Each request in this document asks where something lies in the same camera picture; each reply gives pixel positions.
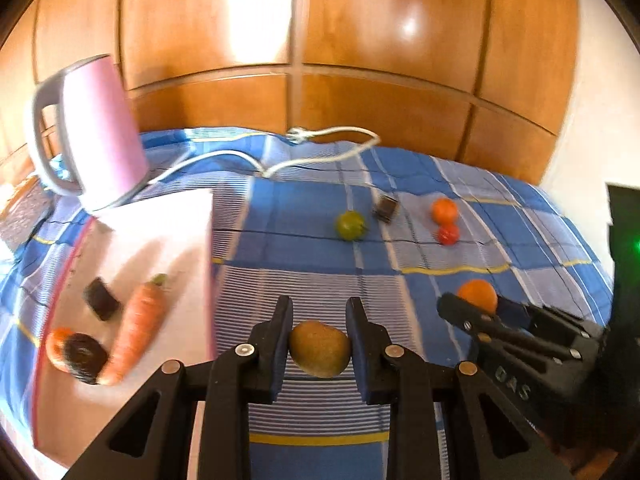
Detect pink electric kettle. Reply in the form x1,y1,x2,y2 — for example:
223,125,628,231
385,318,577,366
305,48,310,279
30,54,150,213

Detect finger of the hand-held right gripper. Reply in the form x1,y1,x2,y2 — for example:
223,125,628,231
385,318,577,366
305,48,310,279
497,297,606,356
437,292,583,416

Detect brown kiwi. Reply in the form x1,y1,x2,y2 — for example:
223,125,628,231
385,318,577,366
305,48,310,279
289,321,351,378

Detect white tray with pink rim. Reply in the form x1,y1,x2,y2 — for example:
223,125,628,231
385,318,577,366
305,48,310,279
32,187,218,466

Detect large orange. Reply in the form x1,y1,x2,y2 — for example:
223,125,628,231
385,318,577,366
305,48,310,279
431,198,459,226

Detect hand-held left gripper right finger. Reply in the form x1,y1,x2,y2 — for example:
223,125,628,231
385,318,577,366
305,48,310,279
347,297,571,480

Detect carrot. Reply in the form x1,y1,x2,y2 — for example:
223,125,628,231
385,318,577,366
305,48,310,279
96,273,169,386

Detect wooden wardrobe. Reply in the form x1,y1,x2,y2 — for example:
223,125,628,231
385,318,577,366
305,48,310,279
0,0,581,186

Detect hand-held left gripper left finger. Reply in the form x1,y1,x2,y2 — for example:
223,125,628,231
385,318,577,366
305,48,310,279
65,296,293,480

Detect white power cable with plug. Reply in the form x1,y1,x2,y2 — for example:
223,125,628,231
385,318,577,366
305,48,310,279
135,126,382,188

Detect small orange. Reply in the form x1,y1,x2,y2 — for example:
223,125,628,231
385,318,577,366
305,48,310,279
457,280,499,314

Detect silver tissue box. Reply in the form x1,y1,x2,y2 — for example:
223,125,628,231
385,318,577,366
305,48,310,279
0,180,56,256

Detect blue plaid blanket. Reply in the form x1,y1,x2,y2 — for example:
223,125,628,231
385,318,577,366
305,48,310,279
0,127,616,480

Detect brown chocolate piece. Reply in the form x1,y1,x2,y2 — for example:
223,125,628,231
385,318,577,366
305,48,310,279
82,276,122,322

